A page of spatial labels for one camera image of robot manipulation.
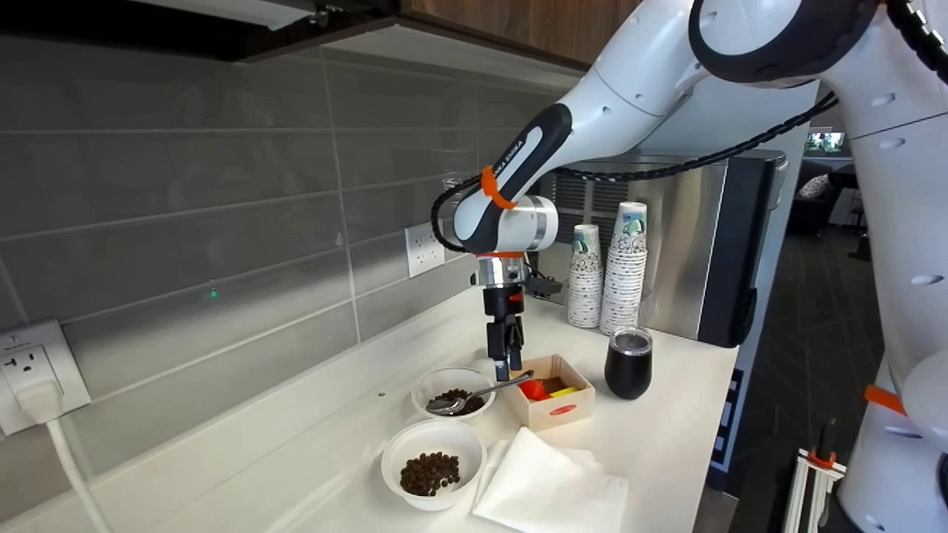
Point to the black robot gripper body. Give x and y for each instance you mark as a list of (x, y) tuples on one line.
[(502, 280)]

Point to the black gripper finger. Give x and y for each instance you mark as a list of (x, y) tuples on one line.
[(517, 365), (496, 371)]

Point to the silver metal spoon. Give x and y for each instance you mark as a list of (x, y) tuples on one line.
[(481, 389)]

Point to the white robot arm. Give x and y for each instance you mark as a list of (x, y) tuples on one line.
[(887, 66)]

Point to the white bowl with spoon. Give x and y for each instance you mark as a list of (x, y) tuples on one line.
[(441, 380)]

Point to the coffee beans in spoon bowl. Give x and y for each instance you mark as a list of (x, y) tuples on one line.
[(455, 403)]

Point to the white bowl of coffee beans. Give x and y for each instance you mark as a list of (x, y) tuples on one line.
[(431, 437)]

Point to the coffee beans in near bowl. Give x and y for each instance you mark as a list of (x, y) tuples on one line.
[(428, 475)]

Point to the red toy tomato piece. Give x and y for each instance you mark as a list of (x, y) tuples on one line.
[(533, 389)]

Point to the small wooden toy box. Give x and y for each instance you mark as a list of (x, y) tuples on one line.
[(555, 371)]

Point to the yellow toy block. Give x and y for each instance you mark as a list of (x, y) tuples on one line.
[(564, 392)]

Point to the short patterned paper cup stack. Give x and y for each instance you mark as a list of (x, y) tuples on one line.
[(584, 277)]

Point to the black insulated tumbler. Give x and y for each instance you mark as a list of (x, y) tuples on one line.
[(630, 365)]

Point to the tall patterned paper cup stack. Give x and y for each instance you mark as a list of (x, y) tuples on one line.
[(627, 266)]

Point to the white paper napkin stack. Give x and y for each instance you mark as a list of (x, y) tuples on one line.
[(551, 488)]

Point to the stainless steel appliance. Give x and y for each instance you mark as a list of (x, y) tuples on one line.
[(701, 240)]

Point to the white stand with orange clips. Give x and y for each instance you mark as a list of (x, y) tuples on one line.
[(815, 475)]

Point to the white wall switch plate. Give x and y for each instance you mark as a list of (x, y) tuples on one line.
[(421, 250)]

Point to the white wall outlet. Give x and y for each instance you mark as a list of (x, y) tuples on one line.
[(37, 355)]

